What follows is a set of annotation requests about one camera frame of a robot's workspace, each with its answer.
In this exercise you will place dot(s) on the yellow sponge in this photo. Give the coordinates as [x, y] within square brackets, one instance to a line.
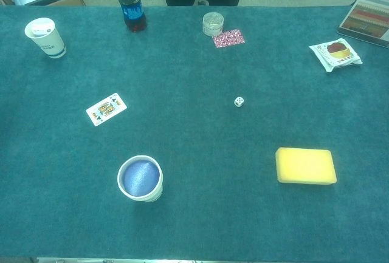
[305, 165]

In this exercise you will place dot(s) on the teal felt table cloth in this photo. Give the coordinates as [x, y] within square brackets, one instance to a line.
[194, 71]

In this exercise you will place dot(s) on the king of clubs card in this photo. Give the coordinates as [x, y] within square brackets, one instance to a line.
[106, 109]

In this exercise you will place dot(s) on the clear plastic jar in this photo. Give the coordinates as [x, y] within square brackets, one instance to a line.
[212, 24]

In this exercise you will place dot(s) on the small white die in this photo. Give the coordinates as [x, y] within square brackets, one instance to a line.
[239, 102]

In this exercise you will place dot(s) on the paper cup blue inside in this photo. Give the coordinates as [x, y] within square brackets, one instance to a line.
[140, 178]

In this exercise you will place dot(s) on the white paper cup blue band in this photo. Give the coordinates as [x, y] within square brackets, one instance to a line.
[50, 45]

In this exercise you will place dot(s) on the red patterned playing card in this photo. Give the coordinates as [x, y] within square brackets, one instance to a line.
[229, 39]

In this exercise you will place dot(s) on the white snack packet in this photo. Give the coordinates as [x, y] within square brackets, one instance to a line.
[335, 55]

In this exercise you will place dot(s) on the picture book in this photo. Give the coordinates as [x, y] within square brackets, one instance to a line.
[369, 11]

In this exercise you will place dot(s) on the small white paper packet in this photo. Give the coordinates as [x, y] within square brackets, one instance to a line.
[41, 30]

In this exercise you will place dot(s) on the cola bottle blue label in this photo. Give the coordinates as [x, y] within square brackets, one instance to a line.
[132, 8]

